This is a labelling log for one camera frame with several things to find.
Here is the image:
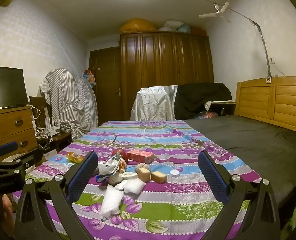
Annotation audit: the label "white cables bundle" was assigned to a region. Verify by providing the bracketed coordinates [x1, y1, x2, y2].
[26, 103, 62, 143]

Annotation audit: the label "dark wooden side chair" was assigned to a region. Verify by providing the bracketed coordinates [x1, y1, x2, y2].
[29, 96, 72, 153]

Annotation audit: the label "orange bag on wardrobe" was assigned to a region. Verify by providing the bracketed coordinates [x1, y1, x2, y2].
[120, 18, 158, 33]

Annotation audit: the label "white medicine carton box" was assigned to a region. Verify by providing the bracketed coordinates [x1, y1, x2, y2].
[96, 153, 122, 183]

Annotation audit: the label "dark wooden door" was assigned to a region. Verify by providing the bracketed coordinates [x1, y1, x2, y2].
[89, 47, 122, 125]

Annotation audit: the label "white round plastic lid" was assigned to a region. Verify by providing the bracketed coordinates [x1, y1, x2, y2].
[169, 170, 180, 178]

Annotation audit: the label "brown sponge block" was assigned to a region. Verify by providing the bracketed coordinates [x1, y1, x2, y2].
[151, 171, 168, 184]

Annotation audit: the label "dark wooden wardrobe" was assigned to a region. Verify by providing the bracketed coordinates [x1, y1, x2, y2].
[120, 32, 214, 120]

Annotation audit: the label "red apple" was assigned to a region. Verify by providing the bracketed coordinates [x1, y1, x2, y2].
[111, 148, 128, 163]

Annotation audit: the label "white towel sock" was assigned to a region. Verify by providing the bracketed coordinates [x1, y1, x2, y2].
[108, 172, 146, 194]

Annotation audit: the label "white ceiling fan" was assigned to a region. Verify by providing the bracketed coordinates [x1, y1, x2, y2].
[199, 2, 230, 23]

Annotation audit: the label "red pink carton box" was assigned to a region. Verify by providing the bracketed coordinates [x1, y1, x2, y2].
[127, 149, 155, 164]

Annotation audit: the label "silver cloth covered chair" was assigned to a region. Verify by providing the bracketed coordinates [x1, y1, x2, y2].
[130, 85, 178, 121]

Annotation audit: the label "colourful striped floral bedsheet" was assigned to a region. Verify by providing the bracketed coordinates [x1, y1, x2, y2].
[27, 121, 261, 239]

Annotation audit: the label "beige knitted ball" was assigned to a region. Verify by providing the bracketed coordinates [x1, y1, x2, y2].
[135, 163, 151, 173]

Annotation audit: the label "pale yellow sponge block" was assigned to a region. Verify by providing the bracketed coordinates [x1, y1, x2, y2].
[137, 168, 151, 183]

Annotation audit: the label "gold foil candy wrapper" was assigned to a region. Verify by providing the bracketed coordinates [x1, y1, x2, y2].
[67, 152, 83, 164]

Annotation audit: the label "black cloth pile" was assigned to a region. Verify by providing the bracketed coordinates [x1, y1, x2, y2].
[174, 82, 232, 120]

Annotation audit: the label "wooden bed headboard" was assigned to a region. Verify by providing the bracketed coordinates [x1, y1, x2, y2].
[235, 76, 296, 132]

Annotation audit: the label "black flat television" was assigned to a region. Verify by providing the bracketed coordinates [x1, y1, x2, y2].
[0, 67, 28, 108]

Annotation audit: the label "white pillows on wardrobe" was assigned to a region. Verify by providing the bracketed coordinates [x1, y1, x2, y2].
[158, 20, 191, 34]

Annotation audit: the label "wooden chest of drawers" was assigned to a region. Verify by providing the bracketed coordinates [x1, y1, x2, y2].
[0, 106, 37, 161]

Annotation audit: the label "striped grey white cloth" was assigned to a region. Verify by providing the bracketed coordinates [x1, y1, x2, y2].
[40, 68, 98, 140]

